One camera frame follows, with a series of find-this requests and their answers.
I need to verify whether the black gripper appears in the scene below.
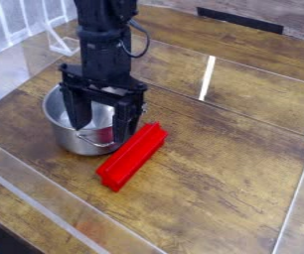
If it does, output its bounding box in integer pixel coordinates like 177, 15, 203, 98
60, 28, 149, 144

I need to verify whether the silver metal pot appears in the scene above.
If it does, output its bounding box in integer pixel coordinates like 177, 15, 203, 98
41, 83, 135, 157

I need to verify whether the red rectangular block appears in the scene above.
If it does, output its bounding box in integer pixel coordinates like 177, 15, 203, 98
96, 122, 169, 191

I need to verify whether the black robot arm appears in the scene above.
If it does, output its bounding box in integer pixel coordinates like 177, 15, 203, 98
60, 0, 147, 144

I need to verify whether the clear acrylic stand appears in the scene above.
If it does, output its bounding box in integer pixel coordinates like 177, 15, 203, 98
46, 23, 79, 57

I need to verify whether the clear acrylic front panel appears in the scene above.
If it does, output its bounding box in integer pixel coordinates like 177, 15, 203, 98
0, 147, 167, 254

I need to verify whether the black strip on table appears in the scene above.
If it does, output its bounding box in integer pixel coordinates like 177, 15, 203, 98
197, 7, 284, 35

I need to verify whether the black cable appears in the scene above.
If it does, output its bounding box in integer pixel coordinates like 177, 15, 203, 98
118, 19, 151, 59

